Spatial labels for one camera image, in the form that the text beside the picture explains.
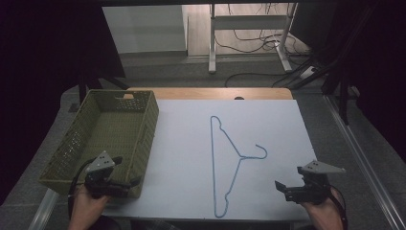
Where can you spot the person's right hand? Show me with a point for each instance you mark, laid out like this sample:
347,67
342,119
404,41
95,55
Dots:
324,214

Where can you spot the white table cover sheet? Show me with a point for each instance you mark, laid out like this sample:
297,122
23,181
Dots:
191,179

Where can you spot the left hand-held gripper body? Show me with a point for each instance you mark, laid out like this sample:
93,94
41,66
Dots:
99,174

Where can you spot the dark curtain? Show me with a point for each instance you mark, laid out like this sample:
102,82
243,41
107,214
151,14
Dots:
41,48
383,64

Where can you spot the metal floor rail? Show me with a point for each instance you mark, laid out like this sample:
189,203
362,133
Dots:
43,211
367,159

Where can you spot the white metal desk frame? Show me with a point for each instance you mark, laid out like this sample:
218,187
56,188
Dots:
249,22

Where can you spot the small black table clip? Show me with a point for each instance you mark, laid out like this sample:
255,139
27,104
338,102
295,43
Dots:
239,98

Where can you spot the white power strip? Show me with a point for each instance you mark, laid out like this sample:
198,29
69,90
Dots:
308,72

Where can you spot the olive green woven basket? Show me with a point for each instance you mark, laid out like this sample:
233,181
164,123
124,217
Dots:
119,127

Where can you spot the white wall panel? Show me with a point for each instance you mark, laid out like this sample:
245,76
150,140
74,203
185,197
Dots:
143,28

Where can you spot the person's left hand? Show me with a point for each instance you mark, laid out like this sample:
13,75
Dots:
86,207

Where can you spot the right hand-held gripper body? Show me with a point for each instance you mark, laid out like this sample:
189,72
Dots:
312,185

